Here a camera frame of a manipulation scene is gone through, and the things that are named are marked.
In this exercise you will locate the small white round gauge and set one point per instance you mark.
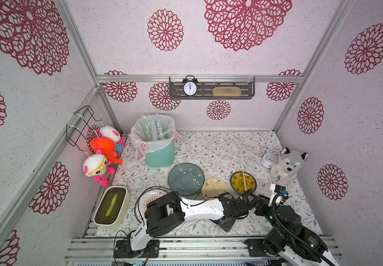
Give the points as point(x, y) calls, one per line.
point(268, 160)

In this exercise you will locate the bare chopsticks pair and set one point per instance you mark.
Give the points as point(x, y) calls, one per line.
point(244, 181)
point(216, 185)

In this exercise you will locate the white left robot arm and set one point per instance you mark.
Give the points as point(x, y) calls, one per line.
point(169, 211)

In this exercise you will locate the white plush doll yellow glasses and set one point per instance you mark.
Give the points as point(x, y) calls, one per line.
point(98, 166)

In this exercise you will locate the metal base rail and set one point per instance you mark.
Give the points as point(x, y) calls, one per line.
point(172, 251)

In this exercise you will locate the white container green inside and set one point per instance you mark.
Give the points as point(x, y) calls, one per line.
point(112, 207)

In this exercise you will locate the black alarm clock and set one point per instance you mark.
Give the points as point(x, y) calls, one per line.
point(190, 85)

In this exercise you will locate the white pink plush doll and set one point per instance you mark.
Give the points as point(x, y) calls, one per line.
point(111, 133)

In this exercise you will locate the dark green glass plate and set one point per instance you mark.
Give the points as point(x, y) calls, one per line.
point(186, 179)

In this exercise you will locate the wooden brush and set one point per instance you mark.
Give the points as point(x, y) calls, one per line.
point(226, 91)

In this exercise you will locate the cream yellow plate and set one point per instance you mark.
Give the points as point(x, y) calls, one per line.
point(208, 190)

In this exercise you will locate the husky plush toy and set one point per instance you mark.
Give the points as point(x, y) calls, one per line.
point(286, 168)

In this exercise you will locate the grey wall shelf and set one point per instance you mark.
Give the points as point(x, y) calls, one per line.
point(175, 89)

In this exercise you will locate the black wire rack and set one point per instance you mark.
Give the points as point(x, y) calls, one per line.
point(75, 132)

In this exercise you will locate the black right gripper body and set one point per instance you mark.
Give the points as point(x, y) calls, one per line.
point(262, 204)

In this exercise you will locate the yellow patterned plate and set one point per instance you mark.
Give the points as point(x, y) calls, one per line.
point(242, 181)

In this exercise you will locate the white orange patterned plate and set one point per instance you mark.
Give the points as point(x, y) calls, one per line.
point(150, 194)

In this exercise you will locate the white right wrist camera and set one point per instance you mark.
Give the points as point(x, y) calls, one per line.
point(279, 195)

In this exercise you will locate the green trash bin with bag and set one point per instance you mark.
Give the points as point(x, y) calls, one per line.
point(153, 137)

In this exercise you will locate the red orange plush toy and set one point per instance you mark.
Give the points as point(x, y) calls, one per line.
point(105, 146)

